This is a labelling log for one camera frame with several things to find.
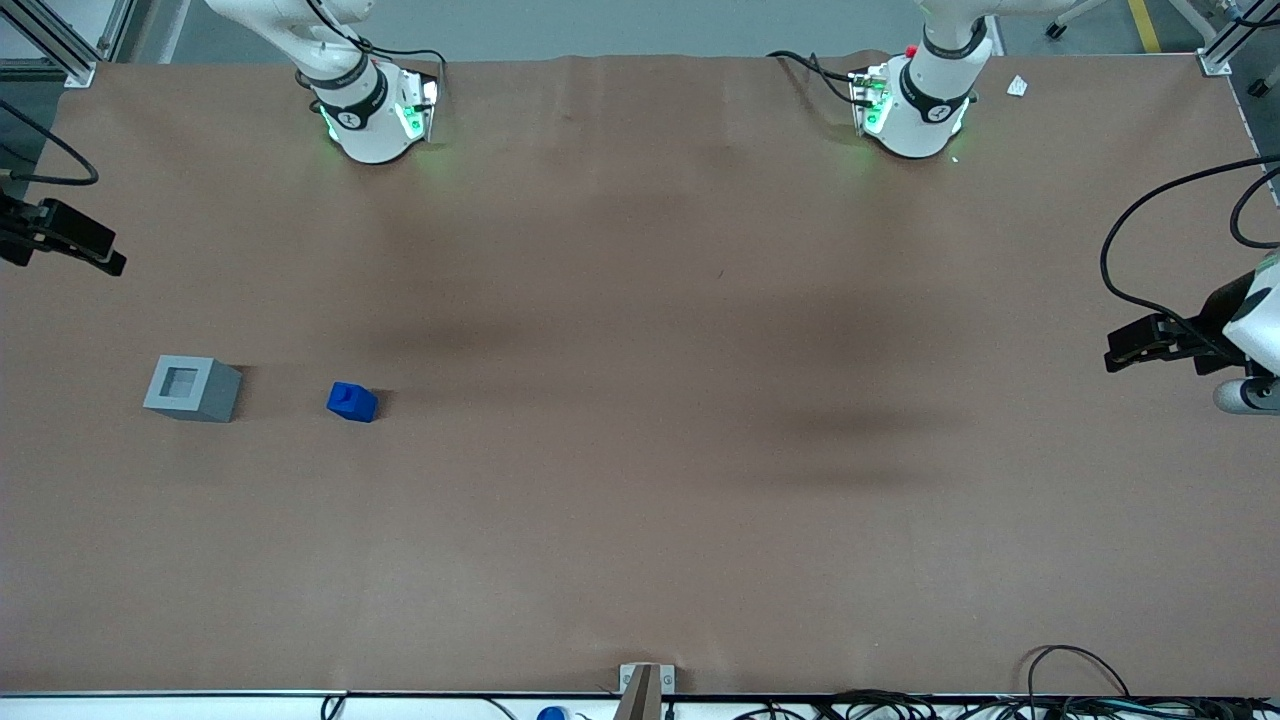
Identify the blue round cap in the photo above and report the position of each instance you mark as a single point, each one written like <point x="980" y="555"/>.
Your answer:
<point x="551" y="714"/>

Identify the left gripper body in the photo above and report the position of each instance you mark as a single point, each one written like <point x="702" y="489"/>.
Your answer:
<point x="1203" y="336"/>

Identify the gray square base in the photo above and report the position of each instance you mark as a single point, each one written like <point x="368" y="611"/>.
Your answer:
<point x="210" y="395"/>

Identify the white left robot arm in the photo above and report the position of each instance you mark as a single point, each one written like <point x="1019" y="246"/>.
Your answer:
<point x="920" y="120"/>

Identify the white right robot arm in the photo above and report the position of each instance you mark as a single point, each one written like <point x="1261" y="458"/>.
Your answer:
<point x="365" y="125"/>

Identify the aluminium frame post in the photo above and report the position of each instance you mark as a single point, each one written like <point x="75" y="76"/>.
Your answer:
<point x="1235" y="35"/>
<point x="70" y="45"/>

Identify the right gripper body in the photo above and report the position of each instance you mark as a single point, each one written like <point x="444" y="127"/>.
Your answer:
<point x="14" y="236"/>

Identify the white paper scrap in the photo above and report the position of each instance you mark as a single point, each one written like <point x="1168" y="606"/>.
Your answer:
<point x="1017" y="86"/>

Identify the blue plastic part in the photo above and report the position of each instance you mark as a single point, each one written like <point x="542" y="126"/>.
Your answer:
<point x="351" y="401"/>

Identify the brown table cover sheet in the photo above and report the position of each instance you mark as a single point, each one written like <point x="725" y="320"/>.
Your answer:
<point x="640" y="450"/>

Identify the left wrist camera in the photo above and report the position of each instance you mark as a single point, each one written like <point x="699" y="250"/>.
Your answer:
<point x="1240" y="396"/>

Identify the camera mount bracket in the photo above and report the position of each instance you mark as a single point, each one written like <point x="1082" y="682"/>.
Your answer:
<point x="646" y="690"/>

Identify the white chair leg with caster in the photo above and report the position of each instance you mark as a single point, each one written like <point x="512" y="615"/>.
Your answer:
<point x="1070" y="15"/>

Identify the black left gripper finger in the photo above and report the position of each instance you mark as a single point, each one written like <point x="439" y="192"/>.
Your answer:
<point x="1150" y="354"/>
<point x="1150" y="330"/>

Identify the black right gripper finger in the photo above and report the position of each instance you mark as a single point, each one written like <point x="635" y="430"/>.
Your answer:
<point x="105" y="262"/>
<point x="80" y="226"/>

